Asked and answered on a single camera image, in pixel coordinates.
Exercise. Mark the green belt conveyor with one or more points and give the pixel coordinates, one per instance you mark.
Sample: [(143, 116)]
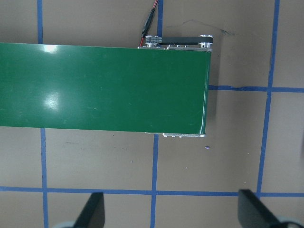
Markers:
[(107, 88)]

